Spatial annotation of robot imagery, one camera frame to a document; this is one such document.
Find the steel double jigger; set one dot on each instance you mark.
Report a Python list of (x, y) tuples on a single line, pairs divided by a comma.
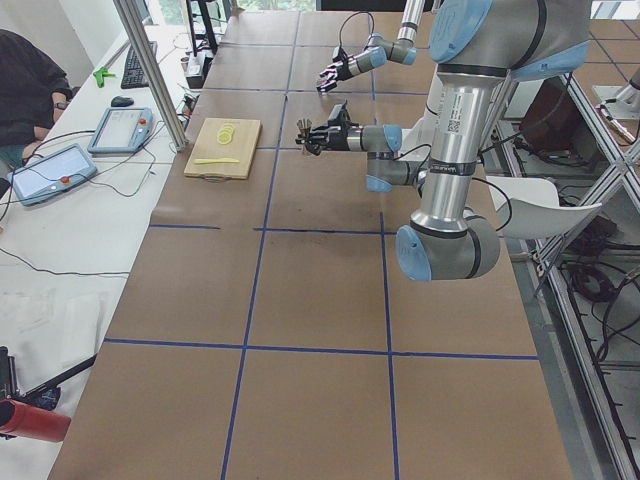
[(304, 126)]

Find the blue teach pendant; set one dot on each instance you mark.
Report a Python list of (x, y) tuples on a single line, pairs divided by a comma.
[(52, 175), (121, 131)]

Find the far blue teach pendant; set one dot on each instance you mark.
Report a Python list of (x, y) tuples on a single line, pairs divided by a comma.
[(121, 131)]

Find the bamboo cutting board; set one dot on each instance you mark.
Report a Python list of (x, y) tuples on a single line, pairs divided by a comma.
[(242, 147)]

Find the white plastic chair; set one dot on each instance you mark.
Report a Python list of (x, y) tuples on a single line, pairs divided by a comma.
[(532, 204)]

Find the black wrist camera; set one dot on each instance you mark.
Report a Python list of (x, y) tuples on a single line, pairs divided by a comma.
[(339, 116), (339, 54)]

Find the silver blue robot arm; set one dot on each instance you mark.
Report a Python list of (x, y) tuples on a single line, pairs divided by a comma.
[(376, 52), (476, 46)]

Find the black computer mouse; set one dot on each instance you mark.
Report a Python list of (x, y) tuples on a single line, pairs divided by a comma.
[(121, 102)]

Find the aluminium frame post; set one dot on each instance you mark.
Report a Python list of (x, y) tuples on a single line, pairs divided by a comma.
[(136, 33)]

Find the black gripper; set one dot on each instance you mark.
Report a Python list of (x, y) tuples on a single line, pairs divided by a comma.
[(339, 139), (347, 69)]

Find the red cylinder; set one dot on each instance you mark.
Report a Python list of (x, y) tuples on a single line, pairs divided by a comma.
[(23, 420)]

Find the black tripod leg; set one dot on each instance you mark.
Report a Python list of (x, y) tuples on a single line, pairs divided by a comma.
[(55, 381)]

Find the black keyboard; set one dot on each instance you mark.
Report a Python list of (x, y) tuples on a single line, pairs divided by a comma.
[(133, 75)]

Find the yellow plastic knife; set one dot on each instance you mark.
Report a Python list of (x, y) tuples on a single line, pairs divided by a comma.
[(220, 160)]

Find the green plastic clamp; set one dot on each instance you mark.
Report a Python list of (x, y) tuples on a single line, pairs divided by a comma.
[(101, 74)]

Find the person in black sweater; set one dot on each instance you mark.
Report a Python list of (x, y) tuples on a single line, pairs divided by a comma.
[(35, 93)]

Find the near blue teach pendant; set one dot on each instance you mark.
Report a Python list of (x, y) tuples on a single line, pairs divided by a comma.
[(52, 175)]

